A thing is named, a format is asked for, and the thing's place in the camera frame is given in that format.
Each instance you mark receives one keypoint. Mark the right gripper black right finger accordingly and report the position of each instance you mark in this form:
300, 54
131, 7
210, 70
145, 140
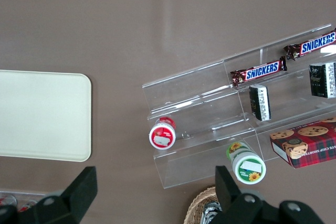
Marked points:
228, 197

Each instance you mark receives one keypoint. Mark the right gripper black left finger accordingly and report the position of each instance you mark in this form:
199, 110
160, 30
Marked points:
78, 195

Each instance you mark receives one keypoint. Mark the aluminium foil tray stack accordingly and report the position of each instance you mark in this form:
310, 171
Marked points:
210, 212

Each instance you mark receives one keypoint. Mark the light wicker basket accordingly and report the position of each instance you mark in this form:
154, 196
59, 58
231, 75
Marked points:
195, 208

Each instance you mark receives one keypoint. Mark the beige plastic tray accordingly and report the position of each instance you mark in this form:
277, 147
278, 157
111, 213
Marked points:
44, 116

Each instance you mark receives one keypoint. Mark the green sunflower snack cup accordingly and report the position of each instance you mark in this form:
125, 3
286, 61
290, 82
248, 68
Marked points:
249, 169

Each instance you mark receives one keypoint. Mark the clear acrylic bottle rack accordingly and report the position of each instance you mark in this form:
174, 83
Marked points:
34, 195

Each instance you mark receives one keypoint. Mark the red cola bottle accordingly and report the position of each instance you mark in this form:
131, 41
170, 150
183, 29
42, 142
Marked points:
26, 204
6, 201

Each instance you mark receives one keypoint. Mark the clear acrylic tiered shelf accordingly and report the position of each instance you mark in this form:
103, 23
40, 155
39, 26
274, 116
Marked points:
199, 119

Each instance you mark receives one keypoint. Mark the red lidded snack cup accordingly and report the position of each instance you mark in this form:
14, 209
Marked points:
162, 136

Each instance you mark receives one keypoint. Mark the red plaid cookie box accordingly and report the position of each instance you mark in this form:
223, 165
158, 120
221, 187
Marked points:
309, 148

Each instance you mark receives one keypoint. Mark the small black carton box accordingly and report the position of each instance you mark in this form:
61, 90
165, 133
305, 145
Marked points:
323, 79
260, 102

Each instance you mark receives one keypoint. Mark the Snickers chocolate bar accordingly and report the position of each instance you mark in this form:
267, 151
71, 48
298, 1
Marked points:
258, 73
315, 45

